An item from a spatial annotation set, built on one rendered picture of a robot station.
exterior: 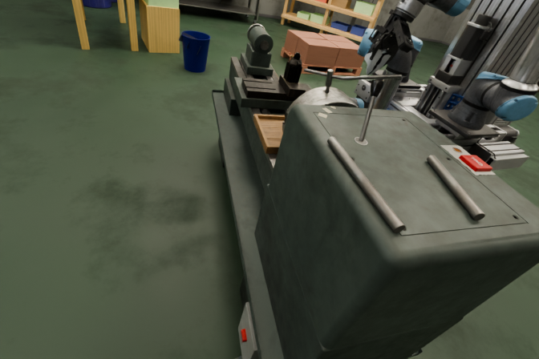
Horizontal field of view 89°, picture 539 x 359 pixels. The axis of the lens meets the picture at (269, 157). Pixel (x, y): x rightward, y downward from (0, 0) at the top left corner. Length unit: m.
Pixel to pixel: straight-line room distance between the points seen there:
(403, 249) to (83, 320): 1.59
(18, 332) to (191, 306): 0.77
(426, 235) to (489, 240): 0.14
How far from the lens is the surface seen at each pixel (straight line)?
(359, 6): 8.15
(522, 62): 1.38
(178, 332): 1.72
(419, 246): 0.58
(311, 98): 1.06
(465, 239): 0.66
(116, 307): 1.82
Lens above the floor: 1.62
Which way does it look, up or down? 36 degrees down
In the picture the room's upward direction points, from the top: 14 degrees clockwise
